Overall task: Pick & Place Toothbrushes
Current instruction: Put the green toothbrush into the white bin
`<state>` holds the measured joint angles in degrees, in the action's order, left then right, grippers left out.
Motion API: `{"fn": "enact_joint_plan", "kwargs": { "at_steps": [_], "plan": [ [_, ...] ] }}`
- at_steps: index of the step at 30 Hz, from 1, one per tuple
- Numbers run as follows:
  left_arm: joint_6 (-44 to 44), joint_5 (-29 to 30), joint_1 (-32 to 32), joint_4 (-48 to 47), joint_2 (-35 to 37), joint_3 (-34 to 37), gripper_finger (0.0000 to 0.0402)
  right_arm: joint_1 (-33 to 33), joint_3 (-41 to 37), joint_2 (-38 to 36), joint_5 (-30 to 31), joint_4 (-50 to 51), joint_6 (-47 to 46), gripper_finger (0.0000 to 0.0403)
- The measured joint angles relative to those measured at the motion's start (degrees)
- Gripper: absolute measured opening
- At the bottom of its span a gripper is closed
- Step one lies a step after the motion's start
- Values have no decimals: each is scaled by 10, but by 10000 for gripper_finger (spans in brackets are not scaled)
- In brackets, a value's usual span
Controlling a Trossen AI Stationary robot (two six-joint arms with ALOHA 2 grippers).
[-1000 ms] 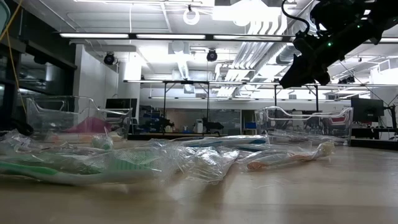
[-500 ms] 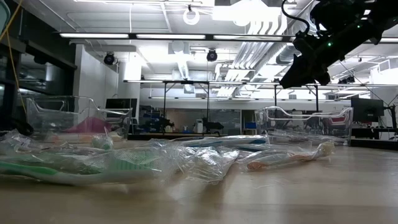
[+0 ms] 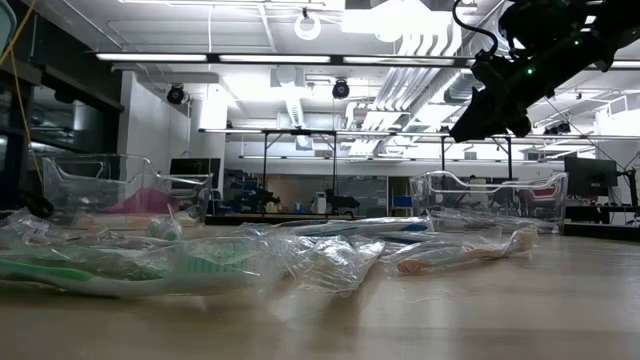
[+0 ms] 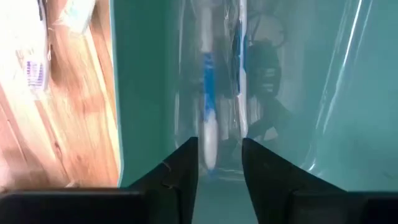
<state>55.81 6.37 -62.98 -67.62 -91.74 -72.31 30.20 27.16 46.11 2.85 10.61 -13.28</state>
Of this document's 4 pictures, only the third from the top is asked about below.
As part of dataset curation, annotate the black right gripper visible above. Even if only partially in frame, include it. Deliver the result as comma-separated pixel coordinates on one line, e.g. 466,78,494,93
448,64,556,144

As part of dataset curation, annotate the blue toothbrush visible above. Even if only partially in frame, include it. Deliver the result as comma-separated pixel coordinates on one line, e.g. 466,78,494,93
387,228,504,249
294,216,435,239

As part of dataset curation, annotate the clear plastic bin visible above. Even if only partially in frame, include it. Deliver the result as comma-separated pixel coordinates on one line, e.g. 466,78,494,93
39,152,215,224
409,169,570,234

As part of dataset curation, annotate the black monitor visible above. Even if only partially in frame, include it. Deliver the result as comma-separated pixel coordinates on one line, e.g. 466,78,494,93
169,157,222,190
563,156,619,198

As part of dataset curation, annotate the black monitor stand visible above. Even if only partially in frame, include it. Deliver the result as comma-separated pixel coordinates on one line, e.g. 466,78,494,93
617,167,640,209

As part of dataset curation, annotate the overhead light bar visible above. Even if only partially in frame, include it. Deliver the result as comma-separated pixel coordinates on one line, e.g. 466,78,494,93
94,51,640,70

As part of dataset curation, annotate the pink paper sheet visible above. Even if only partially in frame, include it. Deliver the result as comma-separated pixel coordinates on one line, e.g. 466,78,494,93
104,188,181,216

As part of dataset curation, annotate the teal plastic bin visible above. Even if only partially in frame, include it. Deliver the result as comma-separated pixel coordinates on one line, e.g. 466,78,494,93
0,0,17,56

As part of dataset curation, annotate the black station frame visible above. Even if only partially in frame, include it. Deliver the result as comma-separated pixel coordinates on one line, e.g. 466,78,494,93
439,132,514,182
260,128,339,216

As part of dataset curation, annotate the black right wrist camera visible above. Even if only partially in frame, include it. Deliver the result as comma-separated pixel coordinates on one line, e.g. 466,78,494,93
469,52,507,86

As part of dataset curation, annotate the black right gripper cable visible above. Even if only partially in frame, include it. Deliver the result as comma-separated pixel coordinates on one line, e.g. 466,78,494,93
451,0,501,57

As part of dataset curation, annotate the black table frame rail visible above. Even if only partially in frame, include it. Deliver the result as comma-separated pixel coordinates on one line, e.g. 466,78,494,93
204,213,640,244

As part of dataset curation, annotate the white ring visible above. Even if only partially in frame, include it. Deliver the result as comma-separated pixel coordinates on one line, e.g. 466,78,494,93
293,12,323,42

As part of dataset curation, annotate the yellow cable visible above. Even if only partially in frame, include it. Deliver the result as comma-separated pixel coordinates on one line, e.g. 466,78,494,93
0,0,47,189

